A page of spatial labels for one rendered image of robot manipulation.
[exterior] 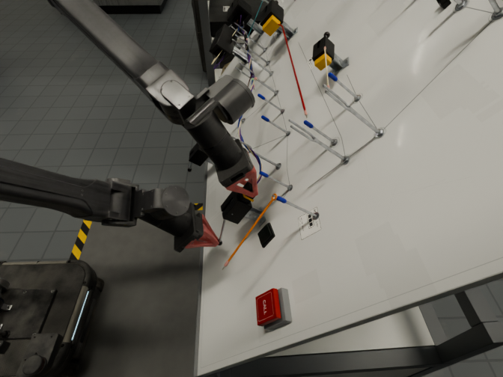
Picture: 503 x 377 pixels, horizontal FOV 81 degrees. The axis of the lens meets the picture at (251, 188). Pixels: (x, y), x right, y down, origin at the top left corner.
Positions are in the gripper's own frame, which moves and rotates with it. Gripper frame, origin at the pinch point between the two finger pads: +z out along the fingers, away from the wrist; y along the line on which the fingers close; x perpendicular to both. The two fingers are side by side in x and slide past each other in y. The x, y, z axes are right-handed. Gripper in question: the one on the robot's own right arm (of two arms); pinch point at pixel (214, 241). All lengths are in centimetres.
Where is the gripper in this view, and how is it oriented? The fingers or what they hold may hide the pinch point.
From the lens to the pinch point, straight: 71.1
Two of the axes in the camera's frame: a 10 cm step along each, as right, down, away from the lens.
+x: -7.1, 6.4, 3.0
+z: 6.8, 4.9, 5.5
